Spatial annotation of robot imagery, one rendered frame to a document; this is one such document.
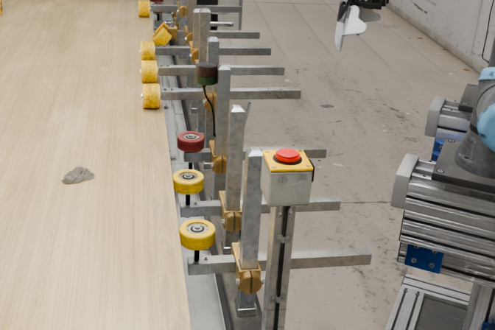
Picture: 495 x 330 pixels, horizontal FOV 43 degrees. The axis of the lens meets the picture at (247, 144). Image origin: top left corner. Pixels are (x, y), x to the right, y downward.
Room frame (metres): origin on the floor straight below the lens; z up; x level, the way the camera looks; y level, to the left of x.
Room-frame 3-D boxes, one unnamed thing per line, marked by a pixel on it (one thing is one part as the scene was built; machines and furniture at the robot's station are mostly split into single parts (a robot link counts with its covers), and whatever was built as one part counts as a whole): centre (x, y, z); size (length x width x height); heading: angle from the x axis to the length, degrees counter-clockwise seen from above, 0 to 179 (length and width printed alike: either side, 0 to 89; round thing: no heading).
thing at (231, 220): (1.45, 0.03, 0.81); 0.14 x 0.06 x 0.05; 11
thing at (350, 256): (1.24, -0.09, 0.80); 0.44 x 0.03 x 0.04; 101
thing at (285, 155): (0.93, -0.07, 1.22); 0.04 x 0.04 x 0.02
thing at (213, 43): (1.92, 0.12, 0.91); 0.04 x 0.04 x 0.48; 11
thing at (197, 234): (1.20, 0.10, 0.85); 0.08 x 0.08 x 0.11
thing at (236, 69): (2.21, 0.13, 0.95); 0.50 x 0.04 x 0.04; 101
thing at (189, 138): (1.70, 0.17, 0.85); 0.08 x 0.08 x 0.11
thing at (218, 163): (1.69, 0.08, 0.85); 0.14 x 0.06 x 0.05; 11
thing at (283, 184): (0.93, -0.07, 1.18); 0.07 x 0.07 x 0.08; 11
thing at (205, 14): (2.16, 0.17, 0.94); 0.04 x 0.04 x 0.48; 11
